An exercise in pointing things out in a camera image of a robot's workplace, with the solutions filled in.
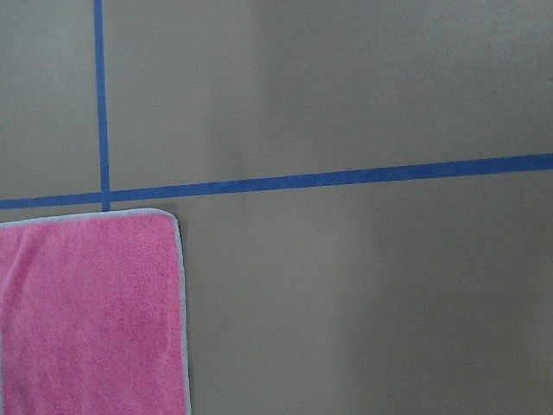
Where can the blue tape line lengthwise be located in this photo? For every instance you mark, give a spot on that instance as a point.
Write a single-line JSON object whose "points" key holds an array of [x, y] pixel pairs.
{"points": [[105, 184]]}

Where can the pink towel with grey edge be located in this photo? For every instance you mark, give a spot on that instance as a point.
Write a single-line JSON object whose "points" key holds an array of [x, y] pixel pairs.
{"points": [[93, 315]]}

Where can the blue tape line crosswise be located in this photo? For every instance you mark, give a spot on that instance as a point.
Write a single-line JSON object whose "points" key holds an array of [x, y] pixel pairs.
{"points": [[404, 173]]}

